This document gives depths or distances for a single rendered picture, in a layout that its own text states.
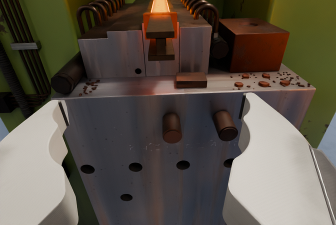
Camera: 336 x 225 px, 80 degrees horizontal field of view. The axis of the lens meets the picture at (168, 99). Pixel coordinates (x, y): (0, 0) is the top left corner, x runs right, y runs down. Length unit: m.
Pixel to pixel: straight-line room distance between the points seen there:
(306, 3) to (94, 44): 0.43
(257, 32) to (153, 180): 0.31
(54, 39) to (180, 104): 0.33
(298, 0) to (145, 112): 0.39
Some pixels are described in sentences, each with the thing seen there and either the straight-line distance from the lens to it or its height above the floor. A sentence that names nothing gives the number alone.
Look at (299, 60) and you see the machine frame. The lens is 0.58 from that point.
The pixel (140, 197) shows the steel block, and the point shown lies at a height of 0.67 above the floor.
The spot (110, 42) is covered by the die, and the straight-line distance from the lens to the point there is 0.33.
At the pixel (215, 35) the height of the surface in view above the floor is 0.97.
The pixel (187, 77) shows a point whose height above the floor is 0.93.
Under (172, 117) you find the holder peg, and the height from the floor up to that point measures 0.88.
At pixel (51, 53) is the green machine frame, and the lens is 0.53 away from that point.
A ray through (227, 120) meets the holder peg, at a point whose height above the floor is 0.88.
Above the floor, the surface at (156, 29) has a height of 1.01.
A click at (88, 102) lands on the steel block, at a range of 0.31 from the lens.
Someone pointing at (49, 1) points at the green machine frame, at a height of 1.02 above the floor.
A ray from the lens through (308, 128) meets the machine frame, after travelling 0.73.
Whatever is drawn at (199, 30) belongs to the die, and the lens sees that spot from 0.32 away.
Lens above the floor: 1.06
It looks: 32 degrees down
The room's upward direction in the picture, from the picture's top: 2 degrees counter-clockwise
